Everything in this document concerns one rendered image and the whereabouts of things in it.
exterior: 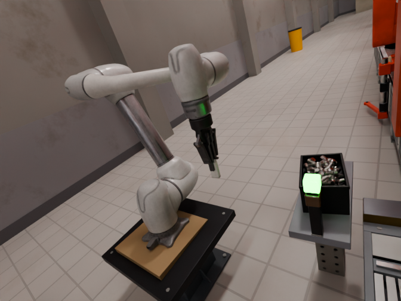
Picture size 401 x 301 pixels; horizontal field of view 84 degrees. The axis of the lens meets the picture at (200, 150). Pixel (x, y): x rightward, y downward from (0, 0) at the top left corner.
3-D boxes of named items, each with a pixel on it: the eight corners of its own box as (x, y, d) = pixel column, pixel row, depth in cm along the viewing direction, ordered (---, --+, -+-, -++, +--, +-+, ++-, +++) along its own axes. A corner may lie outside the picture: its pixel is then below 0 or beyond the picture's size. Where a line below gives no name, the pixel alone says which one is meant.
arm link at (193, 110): (175, 104, 69) (181, 122, 71) (200, 100, 64) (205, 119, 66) (189, 96, 76) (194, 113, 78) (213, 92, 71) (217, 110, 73)
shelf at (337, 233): (350, 250, 64) (350, 243, 62) (289, 237, 74) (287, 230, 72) (353, 166, 94) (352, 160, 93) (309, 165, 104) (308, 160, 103)
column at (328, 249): (344, 276, 97) (340, 203, 79) (318, 269, 102) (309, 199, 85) (345, 257, 104) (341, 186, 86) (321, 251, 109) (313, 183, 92)
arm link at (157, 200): (139, 230, 106) (122, 193, 98) (163, 205, 120) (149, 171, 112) (164, 237, 97) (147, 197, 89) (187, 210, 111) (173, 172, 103)
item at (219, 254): (126, 292, 123) (100, 255, 110) (182, 226, 155) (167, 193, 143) (194, 347, 91) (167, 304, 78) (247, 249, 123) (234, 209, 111)
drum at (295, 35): (292, 51, 728) (290, 30, 702) (305, 47, 703) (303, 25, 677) (288, 53, 702) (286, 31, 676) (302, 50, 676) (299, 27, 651)
